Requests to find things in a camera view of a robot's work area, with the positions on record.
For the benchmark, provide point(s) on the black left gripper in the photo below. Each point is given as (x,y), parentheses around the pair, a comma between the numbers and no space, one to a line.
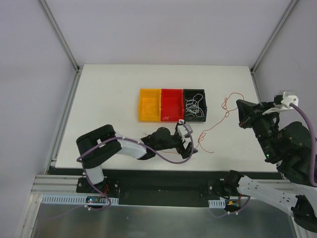
(180,143)

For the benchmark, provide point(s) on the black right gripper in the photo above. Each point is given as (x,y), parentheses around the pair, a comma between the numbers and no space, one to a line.
(254,116)

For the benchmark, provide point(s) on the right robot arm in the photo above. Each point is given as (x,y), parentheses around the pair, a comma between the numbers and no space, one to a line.
(293,147)

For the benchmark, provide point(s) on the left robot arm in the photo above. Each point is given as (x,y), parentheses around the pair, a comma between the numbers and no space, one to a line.
(101,144)

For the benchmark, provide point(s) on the red plastic bin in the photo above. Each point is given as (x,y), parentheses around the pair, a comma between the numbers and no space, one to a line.
(172,105)

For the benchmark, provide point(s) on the black plastic bin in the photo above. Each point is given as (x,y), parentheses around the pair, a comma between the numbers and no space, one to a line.
(195,107)

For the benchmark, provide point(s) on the yellow plastic bin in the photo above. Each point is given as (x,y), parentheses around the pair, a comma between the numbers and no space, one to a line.
(149,108)

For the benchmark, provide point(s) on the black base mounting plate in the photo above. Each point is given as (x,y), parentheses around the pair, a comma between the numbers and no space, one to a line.
(162,188)

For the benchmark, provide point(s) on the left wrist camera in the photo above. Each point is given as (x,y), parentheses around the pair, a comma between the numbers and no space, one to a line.
(184,129)

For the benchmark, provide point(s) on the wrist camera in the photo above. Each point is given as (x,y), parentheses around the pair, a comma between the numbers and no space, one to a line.
(184,129)
(282,102)

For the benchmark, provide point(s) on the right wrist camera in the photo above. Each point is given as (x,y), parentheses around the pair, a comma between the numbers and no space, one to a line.
(282,102)

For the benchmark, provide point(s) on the right aluminium table rail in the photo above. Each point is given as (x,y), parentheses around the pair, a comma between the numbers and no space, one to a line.
(265,140)

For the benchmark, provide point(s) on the aluminium table rail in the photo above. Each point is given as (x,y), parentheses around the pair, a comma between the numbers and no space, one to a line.
(27,223)
(265,140)

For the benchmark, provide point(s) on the right white cable duct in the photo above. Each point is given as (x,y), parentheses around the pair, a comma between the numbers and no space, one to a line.
(217,204)

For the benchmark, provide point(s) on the white cable duct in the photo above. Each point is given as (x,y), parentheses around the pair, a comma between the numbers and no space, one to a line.
(217,204)
(79,200)

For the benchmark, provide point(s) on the right aluminium frame post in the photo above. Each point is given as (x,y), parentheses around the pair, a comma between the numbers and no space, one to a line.
(274,34)

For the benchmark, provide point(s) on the aluminium frame post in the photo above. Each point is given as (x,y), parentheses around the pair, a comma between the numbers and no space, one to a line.
(58,33)
(274,34)

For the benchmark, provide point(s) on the left aluminium frame post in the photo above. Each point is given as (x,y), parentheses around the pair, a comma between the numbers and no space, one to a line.
(58,33)

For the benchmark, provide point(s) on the left aluminium table rail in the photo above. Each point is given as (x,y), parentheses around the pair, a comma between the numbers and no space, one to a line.
(27,223)

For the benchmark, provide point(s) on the left white cable duct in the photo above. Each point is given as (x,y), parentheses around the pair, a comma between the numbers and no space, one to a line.
(79,200)

